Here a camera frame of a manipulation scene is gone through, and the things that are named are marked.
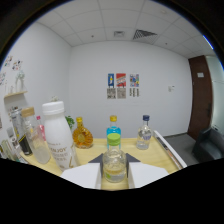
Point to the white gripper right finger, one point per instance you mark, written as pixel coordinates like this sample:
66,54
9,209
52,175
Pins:
148,173

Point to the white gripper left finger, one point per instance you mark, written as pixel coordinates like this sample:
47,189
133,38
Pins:
81,175

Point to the two-tier wooden shelf rack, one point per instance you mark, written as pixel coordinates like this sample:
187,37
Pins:
156,155

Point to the clear bottle blue cap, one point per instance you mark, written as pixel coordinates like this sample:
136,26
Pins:
144,136

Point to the round amber liquor bottle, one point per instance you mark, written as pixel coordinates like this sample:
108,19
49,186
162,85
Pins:
82,137

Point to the white milk bottle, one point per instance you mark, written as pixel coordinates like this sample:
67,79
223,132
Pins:
58,136

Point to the green plant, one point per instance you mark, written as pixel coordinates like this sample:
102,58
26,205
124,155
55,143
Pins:
70,122

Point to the tall clear bottle wooden cap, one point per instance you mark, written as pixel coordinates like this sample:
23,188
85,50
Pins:
36,143

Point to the blue bottle yellow cap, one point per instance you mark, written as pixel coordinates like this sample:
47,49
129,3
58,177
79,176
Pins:
113,128

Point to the small pink bottle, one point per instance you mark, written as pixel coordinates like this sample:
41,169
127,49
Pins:
40,128

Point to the black and yellow can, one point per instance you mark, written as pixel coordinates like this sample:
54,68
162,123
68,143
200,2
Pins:
24,145

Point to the black armchair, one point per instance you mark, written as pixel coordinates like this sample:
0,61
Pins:
210,145

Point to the brown door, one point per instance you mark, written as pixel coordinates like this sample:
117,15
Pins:
200,100

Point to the white door sign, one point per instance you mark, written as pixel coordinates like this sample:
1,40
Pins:
200,75

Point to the white vase figurine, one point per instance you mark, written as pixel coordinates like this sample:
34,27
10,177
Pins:
20,80

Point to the ceiling air vent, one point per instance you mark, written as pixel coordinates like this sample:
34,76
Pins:
145,34

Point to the ceiling light panel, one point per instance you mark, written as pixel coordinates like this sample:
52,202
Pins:
119,33

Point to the white wall switch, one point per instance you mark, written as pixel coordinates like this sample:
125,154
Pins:
171,88

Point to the multicolour wall poster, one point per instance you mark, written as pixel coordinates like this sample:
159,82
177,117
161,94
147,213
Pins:
134,80

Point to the red wall poster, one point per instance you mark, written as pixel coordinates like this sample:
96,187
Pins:
121,80

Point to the blue wall poster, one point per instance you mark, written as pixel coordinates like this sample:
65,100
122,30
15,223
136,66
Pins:
111,80

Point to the wooden wall shelf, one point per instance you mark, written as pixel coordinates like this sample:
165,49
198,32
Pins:
15,94

